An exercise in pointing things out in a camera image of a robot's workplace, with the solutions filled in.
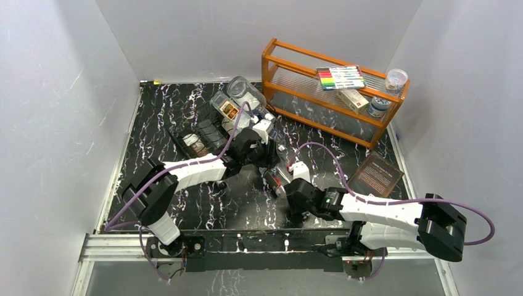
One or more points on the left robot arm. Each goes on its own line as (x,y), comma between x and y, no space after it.
(150,191)

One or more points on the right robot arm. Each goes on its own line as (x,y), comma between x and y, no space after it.
(434,226)

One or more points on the coloured marker pen set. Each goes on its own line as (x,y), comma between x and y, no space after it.
(336,78)

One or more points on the blue glass bottle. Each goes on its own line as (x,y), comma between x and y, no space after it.
(277,137)

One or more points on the square clear liquor bottle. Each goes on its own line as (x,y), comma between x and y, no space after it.
(229,110)

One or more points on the clear plastic jar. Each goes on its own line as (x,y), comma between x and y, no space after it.
(395,81)

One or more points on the small white carton box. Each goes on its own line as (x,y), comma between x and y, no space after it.
(355,101)

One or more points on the large clear glass bottle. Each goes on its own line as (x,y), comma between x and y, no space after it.
(241,90)

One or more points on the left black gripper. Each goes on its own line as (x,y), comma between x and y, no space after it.
(271,158)

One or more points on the orange wooden shelf rack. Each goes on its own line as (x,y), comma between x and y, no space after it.
(293,89)

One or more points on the brown book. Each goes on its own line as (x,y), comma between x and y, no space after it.
(375,176)

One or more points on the round clear glass bottle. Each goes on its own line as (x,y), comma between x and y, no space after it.
(276,179)

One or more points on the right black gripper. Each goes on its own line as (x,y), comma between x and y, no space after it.
(294,206)

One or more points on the black wire wine rack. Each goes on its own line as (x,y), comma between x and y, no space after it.
(192,126)

